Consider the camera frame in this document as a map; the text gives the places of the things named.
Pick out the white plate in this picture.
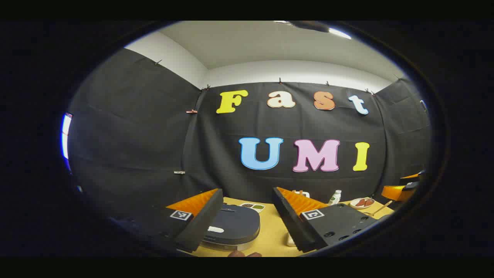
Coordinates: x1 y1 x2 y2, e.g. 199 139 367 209
349 197 376 210

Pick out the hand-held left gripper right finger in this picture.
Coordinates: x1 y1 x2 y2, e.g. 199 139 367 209
272 187 381 253

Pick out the white divided sauce dish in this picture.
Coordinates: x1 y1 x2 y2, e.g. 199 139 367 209
239 202 266 213

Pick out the black backdrop cloth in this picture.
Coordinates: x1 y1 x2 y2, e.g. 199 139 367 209
68 48 432 217

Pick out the ceiling light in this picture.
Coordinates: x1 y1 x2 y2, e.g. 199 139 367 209
328 28 352 40

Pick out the dark grey rice cooker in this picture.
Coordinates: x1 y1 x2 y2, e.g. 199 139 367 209
200 205 261 251

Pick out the computer monitor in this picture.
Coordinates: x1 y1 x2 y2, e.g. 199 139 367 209
61 113 73 170

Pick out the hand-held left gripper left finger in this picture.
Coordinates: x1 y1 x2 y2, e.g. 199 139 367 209
110 188 224 253

